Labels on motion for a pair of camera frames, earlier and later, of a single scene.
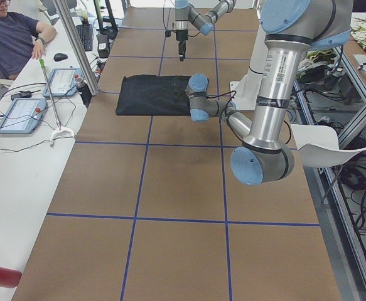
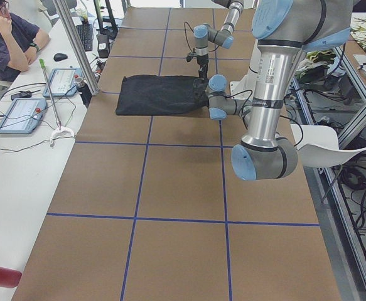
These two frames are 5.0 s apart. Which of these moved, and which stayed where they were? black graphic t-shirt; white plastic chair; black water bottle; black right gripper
Moved: black right gripper
Stayed: black water bottle; white plastic chair; black graphic t-shirt
